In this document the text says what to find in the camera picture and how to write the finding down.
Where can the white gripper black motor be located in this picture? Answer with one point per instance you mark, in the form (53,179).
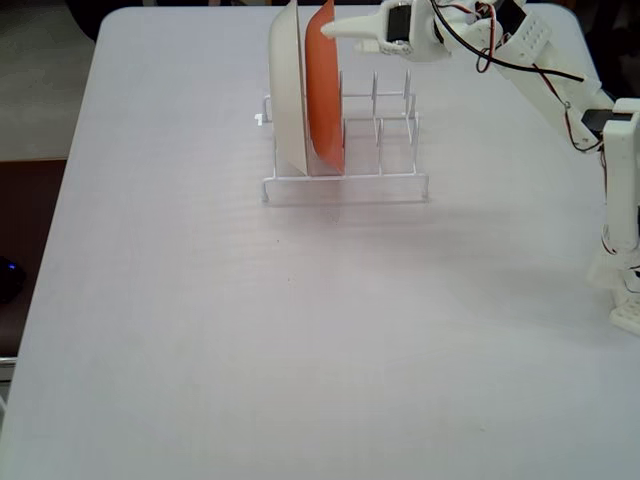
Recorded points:
(384,26)

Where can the orange plate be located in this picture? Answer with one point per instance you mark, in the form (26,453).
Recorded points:
(325,100)

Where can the white plate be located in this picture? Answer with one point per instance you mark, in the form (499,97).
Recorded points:
(287,100)

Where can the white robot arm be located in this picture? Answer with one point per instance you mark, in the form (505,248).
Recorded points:
(550,92)

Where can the black computer mouse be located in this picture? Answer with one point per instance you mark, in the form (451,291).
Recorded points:
(10,280)

